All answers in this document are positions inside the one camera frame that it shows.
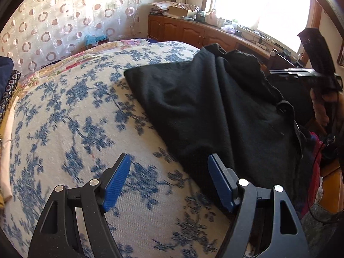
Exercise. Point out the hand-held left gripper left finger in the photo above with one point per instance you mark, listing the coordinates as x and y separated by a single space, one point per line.
117 185

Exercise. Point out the teal item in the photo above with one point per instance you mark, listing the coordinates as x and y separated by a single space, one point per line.
95 39

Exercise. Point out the black t-shirt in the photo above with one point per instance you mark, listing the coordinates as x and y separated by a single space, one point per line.
215 107

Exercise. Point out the red cloth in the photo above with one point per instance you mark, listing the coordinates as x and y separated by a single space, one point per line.
314 166

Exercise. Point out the dark chair with metal knob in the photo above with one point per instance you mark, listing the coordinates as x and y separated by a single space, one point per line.
279 61

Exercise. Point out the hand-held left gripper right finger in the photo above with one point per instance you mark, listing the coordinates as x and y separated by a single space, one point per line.
220 185

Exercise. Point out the grey cloth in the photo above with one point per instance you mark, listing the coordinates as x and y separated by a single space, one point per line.
322 236

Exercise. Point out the pile of papers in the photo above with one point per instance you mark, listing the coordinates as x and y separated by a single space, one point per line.
164 5

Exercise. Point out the blue floral bedspread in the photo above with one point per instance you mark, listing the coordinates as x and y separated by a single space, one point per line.
80 118

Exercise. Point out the wooden cabinet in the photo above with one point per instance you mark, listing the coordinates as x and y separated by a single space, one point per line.
188 31

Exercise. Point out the cardboard box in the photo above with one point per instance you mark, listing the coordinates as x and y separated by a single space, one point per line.
177 11

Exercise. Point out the folded cream cloth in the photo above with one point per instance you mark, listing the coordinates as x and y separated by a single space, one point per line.
6 153

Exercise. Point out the folded navy patterned cloth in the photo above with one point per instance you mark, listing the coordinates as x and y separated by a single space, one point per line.
10 91

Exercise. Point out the person's right hand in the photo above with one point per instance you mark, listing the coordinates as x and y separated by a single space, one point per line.
321 107

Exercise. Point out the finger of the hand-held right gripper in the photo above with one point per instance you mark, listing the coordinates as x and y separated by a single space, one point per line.
290 71
298 75

